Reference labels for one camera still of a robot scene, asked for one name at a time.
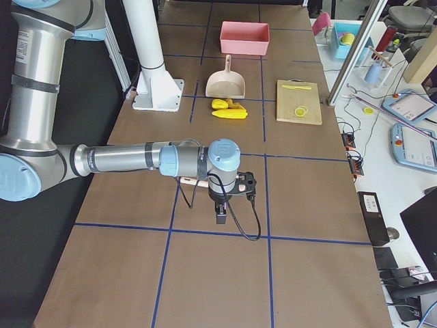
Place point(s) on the pink plastic bin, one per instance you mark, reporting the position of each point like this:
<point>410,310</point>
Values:
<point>244,38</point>

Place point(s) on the light blue storage tray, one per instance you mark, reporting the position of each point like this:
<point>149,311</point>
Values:
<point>337,49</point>

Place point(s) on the beige plastic dustpan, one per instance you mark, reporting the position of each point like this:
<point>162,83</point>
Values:
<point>226,83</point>

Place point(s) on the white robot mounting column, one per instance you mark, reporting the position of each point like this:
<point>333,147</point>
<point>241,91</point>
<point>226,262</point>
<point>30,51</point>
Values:
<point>156,90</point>

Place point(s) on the small yellow toy ginger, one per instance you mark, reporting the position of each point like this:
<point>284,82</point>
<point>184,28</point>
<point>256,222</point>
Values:
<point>234,105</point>

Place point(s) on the black box with white label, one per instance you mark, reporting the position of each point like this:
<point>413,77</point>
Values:
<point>373,218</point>

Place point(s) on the wooden cutting board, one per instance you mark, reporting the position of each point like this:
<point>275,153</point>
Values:
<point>288,100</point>

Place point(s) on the yellow lemon slice on desk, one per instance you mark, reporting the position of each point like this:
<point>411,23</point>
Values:
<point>368,110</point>

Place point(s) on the teach pendant tablet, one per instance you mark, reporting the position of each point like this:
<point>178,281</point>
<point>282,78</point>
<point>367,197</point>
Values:
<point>409,106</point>
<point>413,149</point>

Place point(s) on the yellow toy corn cob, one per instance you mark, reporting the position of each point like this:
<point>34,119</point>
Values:
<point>235,114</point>

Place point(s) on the yellow lemon slice on board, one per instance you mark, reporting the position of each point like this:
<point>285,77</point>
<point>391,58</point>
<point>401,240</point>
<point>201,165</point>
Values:
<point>300,111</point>

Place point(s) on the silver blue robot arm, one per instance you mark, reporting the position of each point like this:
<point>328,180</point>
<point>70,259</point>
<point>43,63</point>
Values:
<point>31,162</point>

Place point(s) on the yellow cup in tray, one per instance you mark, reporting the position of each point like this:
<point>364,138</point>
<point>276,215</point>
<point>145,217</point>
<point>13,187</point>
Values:
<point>347,39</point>

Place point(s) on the yellow toy pepper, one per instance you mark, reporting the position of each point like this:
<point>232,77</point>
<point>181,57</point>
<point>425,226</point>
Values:
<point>218,104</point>

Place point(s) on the near teach pendant tablet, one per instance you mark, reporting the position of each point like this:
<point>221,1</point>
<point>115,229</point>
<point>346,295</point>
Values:
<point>413,149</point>

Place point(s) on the blue cup on stand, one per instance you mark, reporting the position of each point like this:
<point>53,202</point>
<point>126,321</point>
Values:
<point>373,73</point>

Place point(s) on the yellow toy knife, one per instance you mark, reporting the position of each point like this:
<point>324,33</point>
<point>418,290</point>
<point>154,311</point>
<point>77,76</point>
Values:
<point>297,87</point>

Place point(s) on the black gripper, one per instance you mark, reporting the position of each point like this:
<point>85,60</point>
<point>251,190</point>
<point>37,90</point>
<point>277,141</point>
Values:
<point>216,197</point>

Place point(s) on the aluminium frame post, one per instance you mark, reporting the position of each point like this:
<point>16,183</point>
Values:
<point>371,18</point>

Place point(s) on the far teach pendant tablet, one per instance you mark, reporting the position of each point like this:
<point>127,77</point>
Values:
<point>409,106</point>

